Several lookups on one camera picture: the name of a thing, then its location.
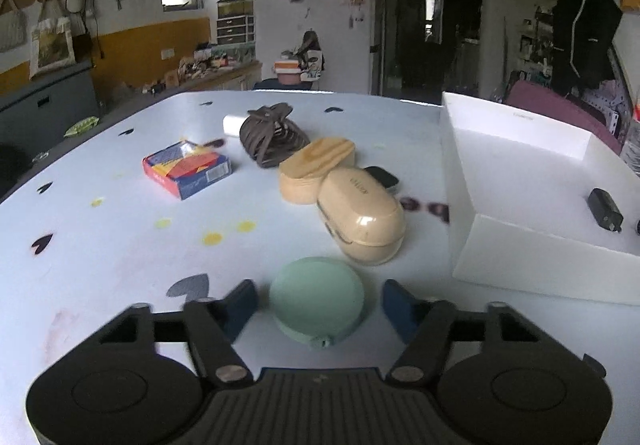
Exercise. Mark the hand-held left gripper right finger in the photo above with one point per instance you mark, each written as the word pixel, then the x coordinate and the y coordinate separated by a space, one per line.
pixel 399 312

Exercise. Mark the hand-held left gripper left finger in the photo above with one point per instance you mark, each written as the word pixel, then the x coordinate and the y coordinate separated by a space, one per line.
pixel 241 309

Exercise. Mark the mint green round case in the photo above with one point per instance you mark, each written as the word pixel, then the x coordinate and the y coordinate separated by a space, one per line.
pixel 315 295

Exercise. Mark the beige oval plastic case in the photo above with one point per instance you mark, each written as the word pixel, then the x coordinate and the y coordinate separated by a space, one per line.
pixel 360 220

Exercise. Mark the black smartwatch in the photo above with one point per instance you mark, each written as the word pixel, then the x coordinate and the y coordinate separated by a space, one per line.
pixel 382 177

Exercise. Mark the wooden lid oval box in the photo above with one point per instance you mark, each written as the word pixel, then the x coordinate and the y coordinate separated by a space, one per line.
pixel 310 160

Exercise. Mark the white cardboard box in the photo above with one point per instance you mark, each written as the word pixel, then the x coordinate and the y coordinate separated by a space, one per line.
pixel 525 185

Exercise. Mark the blue red card box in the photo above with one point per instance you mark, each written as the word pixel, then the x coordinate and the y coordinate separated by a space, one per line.
pixel 185 170

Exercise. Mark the brown hair claw clip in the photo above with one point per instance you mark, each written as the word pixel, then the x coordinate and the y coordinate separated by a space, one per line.
pixel 270 135

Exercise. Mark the white cylinder tube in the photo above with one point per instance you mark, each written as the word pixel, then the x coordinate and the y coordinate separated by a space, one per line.
pixel 232 125

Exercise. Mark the small side table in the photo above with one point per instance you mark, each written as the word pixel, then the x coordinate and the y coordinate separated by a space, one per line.
pixel 270 85

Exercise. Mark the black plug charger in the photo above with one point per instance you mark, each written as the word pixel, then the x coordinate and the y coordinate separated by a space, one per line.
pixel 604 207

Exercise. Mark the pink white container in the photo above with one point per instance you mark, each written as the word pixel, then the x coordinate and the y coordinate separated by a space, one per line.
pixel 287 72

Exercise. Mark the green snack packet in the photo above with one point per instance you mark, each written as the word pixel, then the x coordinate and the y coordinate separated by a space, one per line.
pixel 82 126

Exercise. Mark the cartoon print bag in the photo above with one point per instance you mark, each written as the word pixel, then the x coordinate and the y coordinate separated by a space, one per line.
pixel 312 60

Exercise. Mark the cluttered counter cabinet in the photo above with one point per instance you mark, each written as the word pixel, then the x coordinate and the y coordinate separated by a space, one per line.
pixel 50 100

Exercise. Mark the drawer storage unit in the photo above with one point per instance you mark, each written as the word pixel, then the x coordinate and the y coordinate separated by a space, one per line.
pixel 235 22

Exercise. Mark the printed tote bag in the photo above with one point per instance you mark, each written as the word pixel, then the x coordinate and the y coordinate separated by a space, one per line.
pixel 50 42

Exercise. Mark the black hanging vest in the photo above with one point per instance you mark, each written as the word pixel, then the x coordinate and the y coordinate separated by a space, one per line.
pixel 585 15

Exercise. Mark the white knitted bag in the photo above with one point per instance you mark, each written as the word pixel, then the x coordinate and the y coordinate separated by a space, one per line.
pixel 11 27

